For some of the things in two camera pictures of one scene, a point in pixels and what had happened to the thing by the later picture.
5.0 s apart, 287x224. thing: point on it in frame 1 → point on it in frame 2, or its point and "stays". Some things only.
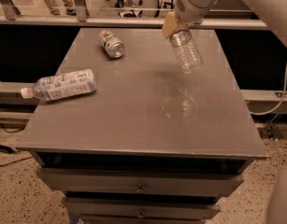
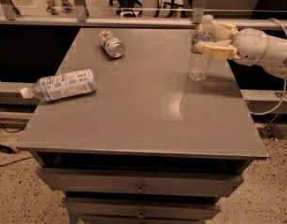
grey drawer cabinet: [152, 144] stays
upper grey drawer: [143, 181] stays
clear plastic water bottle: [186, 52] → [200, 63]
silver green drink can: [111, 45] stays
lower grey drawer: [145, 208] stays
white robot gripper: [190, 9] → [252, 46]
